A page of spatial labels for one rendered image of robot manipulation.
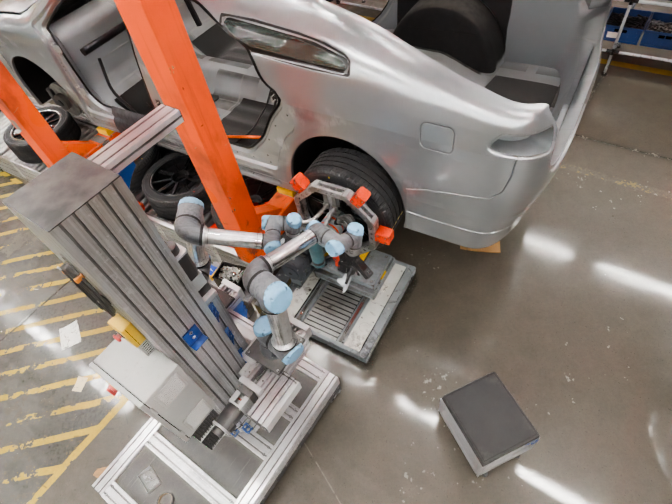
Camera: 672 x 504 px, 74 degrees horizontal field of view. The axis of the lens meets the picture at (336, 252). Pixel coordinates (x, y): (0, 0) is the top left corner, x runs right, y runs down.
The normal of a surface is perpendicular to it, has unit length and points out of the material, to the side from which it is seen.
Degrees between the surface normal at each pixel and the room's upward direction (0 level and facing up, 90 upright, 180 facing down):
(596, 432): 0
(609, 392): 0
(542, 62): 90
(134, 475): 0
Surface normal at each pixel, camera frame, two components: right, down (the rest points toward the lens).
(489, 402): -0.12, -0.61
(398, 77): -0.40, 0.23
